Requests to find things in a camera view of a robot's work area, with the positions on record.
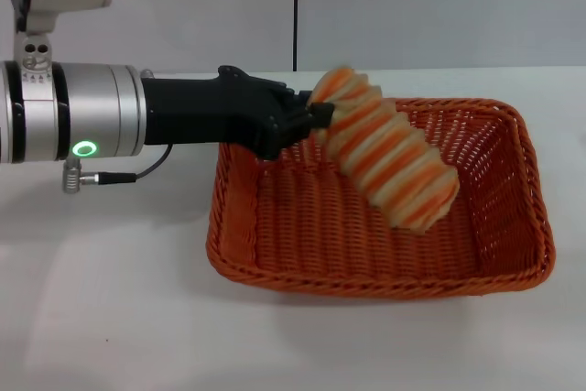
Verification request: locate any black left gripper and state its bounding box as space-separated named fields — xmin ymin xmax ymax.
xmin=140 ymin=64 xmax=335 ymax=162

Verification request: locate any orange striped ridged bread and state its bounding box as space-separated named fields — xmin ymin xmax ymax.
xmin=305 ymin=67 xmax=461 ymax=233

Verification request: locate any orange woven plastic basket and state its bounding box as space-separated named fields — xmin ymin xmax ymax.
xmin=203 ymin=96 xmax=557 ymax=297

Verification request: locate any black cable with silver connector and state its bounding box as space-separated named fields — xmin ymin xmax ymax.
xmin=62 ymin=143 xmax=174 ymax=195

